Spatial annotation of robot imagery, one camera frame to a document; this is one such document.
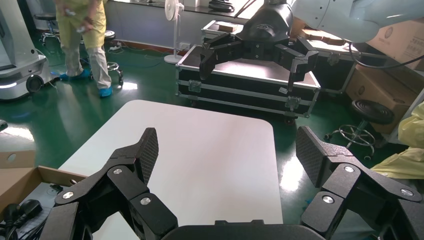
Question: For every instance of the large black flight case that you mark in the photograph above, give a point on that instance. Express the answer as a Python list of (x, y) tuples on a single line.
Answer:
[(248, 89)]

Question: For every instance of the printed cardboard carton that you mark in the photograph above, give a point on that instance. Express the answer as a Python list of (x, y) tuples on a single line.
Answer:
[(400, 43)]

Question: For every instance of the white printed paper manual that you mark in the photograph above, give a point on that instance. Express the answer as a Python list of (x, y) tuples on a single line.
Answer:
[(41, 198)]

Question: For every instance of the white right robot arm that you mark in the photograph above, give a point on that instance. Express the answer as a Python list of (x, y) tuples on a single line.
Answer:
[(348, 16)]

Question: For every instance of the flat brown carton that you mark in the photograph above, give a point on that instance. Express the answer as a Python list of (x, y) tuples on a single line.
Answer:
[(324, 36)]

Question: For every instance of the white wheeled robot with pillar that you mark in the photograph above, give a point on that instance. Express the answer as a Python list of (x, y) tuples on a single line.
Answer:
[(20, 59)]

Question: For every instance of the open brown cardboard storage box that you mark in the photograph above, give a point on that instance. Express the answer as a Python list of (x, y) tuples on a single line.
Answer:
[(13, 179)]

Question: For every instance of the white power strip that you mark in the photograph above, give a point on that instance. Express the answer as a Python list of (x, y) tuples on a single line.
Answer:
[(115, 47)]

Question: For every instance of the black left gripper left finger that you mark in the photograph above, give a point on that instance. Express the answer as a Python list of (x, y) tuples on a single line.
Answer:
[(122, 185)]

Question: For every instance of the dark padded stool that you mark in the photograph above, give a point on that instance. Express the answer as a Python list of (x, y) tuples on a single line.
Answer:
[(44, 16)]

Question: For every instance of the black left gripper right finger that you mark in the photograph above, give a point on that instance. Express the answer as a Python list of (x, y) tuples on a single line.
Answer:
[(348, 185)]

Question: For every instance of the black round swivel stool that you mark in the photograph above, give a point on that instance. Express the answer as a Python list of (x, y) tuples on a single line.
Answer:
[(371, 112)]

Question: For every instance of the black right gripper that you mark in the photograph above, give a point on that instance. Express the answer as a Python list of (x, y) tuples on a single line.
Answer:
[(266, 30)]

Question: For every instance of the person in yellow coat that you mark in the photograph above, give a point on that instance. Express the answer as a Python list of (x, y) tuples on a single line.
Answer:
[(82, 36)]

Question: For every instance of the crumpled yellow garment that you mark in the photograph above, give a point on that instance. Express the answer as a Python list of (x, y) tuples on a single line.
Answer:
[(407, 159)]

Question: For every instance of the large plain cardboard carton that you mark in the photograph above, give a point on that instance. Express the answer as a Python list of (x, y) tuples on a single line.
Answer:
[(377, 89)]

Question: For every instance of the white pedestal fan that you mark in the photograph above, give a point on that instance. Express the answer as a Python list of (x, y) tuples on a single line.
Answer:
[(174, 33)]

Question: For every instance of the chrome-legged round stool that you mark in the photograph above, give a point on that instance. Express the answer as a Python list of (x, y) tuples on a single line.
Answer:
[(111, 66)]

